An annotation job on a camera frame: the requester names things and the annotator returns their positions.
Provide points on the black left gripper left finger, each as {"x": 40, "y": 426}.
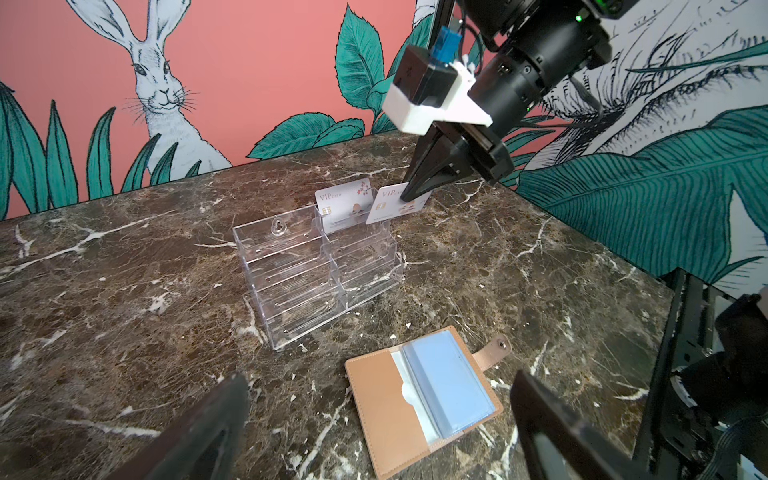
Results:
{"x": 201, "y": 444}

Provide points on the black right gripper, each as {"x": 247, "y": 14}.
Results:
{"x": 508, "y": 87}

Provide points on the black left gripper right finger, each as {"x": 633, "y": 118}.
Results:
{"x": 557, "y": 440}

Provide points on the white pink credit card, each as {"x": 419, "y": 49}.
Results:
{"x": 387, "y": 204}
{"x": 344, "y": 205}

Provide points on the clear acrylic organizer box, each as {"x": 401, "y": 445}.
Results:
{"x": 301, "y": 277}

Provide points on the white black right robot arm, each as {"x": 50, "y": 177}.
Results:
{"x": 566, "y": 34}

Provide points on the black front mounting rail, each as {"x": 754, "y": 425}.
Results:
{"x": 706, "y": 411}

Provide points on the black corner frame post right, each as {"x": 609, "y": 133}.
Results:
{"x": 441, "y": 18}

